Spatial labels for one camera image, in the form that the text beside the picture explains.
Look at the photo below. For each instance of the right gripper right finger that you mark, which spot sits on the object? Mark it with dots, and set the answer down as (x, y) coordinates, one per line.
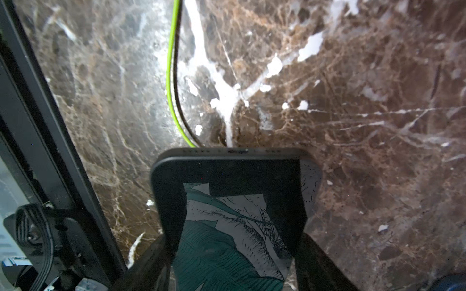
(316, 271)

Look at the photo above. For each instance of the black smartphone blue edge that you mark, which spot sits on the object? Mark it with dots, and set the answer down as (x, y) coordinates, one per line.
(455, 282)

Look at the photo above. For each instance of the green wired earphones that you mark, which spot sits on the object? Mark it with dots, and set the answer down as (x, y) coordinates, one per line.
(171, 83)

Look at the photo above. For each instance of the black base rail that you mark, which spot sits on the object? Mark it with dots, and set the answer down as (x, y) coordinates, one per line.
(54, 235)

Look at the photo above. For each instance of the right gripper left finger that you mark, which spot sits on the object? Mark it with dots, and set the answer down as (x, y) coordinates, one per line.
(151, 272)

